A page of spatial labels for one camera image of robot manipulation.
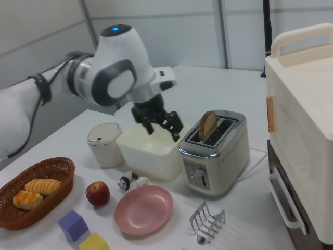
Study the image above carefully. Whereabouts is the purple foam cube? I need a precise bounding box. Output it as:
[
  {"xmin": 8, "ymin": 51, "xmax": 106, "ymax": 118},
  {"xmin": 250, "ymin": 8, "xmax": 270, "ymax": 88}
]
[{"xmin": 57, "ymin": 210, "xmax": 89, "ymax": 243}]

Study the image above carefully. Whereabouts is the long striped bread roll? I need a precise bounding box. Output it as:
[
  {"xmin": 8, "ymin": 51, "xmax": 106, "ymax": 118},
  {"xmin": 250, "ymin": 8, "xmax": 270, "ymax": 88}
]
[{"xmin": 24, "ymin": 178, "xmax": 63, "ymax": 196}]

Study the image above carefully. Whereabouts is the cream and chrome toaster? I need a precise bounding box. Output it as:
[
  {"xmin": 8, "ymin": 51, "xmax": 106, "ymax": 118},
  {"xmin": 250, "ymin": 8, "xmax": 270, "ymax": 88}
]
[{"xmin": 178, "ymin": 109, "xmax": 251, "ymax": 200}]

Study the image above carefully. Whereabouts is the metal toast rack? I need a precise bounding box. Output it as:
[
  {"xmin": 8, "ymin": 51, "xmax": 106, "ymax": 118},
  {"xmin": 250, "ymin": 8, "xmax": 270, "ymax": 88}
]
[{"xmin": 189, "ymin": 201, "xmax": 226, "ymax": 245}]

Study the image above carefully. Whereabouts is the red apple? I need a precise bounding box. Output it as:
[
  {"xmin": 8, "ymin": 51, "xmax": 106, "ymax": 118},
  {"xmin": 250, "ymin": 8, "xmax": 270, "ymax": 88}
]
[{"xmin": 85, "ymin": 181, "xmax": 110, "ymax": 207}]

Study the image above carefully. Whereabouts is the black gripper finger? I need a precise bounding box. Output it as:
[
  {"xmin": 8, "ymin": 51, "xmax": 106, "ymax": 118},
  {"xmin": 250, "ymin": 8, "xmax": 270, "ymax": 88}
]
[
  {"xmin": 142, "ymin": 116, "xmax": 156, "ymax": 135},
  {"xmin": 162, "ymin": 111, "xmax": 184, "ymax": 143}
]

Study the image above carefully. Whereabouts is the brown wicker basket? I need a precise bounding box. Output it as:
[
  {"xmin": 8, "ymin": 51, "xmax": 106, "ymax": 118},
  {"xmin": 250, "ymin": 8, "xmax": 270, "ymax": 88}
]
[{"xmin": 0, "ymin": 156, "xmax": 75, "ymax": 231}]

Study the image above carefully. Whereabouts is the small white trash can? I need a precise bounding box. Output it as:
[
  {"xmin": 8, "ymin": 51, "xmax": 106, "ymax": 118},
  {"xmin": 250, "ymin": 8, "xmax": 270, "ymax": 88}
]
[{"xmin": 86, "ymin": 122, "xmax": 125, "ymax": 168}]

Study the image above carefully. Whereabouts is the white plastic storage bin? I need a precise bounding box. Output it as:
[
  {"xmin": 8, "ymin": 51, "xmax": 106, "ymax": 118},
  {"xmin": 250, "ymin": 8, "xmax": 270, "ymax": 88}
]
[{"xmin": 116, "ymin": 122, "xmax": 192, "ymax": 182}]

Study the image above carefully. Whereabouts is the cream plastic cabinet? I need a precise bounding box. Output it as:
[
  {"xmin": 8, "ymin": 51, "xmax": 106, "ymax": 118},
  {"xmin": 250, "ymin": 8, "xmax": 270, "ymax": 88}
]
[{"xmin": 265, "ymin": 22, "xmax": 333, "ymax": 245}]

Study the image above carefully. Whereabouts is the yellow foam cube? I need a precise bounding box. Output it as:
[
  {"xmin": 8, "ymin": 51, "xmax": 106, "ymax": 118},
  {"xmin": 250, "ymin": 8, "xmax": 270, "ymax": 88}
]
[{"xmin": 78, "ymin": 232, "xmax": 109, "ymax": 250}]

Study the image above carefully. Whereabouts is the black pole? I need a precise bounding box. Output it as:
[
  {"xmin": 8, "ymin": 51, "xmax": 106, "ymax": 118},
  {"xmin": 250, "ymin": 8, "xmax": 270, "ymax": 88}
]
[{"xmin": 262, "ymin": 0, "xmax": 273, "ymax": 56}]

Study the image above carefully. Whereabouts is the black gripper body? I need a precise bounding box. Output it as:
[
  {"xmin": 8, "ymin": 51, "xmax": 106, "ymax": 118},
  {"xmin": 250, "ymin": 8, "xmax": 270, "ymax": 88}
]
[{"xmin": 131, "ymin": 94, "xmax": 170, "ymax": 126}]

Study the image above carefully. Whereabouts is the pink plate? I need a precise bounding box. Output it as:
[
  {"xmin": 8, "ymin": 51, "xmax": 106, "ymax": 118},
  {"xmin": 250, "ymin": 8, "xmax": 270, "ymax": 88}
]
[{"xmin": 113, "ymin": 185, "xmax": 174, "ymax": 236}]

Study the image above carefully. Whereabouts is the small white figurine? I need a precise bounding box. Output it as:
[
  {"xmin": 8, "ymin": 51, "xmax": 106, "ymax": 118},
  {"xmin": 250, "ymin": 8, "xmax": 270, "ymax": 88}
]
[{"xmin": 136, "ymin": 176, "xmax": 151, "ymax": 188}]

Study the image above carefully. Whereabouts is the brown toast bread slice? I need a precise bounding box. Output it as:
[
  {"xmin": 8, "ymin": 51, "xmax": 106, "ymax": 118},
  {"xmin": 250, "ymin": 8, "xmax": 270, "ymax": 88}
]
[{"xmin": 199, "ymin": 110, "xmax": 218, "ymax": 139}]

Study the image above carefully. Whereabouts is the panda figurine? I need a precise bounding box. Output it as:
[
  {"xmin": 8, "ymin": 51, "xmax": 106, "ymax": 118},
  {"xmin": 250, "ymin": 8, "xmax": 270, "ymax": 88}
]
[{"xmin": 117, "ymin": 171, "xmax": 139, "ymax": 192}]

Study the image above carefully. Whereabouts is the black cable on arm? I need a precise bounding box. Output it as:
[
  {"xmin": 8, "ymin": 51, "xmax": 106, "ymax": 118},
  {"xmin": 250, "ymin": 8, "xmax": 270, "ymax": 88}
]
[{"xmin": 7, "ymin": 54, "xmax": 79, "ymax": 158}]

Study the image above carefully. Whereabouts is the white toaster power cord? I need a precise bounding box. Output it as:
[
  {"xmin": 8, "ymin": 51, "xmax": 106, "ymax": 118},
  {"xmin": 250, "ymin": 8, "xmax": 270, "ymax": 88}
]
[{"xmin": 238, "ymin": 147, "xmax": 268, "ymax": 180}]

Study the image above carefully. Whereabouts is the square orange striped pastry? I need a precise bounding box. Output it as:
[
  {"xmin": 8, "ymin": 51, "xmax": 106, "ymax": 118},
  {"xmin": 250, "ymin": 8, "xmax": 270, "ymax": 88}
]
[{"xmin": 12, "ymin": 190, "xmax": 44, "ymax": 210}]

